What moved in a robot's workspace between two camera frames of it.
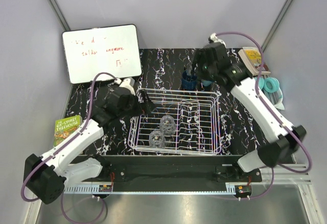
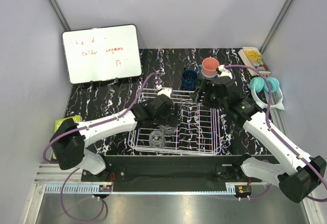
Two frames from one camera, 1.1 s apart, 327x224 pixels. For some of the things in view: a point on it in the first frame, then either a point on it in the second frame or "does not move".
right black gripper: [199, 58] → [205, 87]
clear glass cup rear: [167, 124] does not move
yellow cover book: [252, 57] does not move
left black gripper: [147, 105] → [173, 118]
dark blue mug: [189, 82] does not move
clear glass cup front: [157, 139] does not move
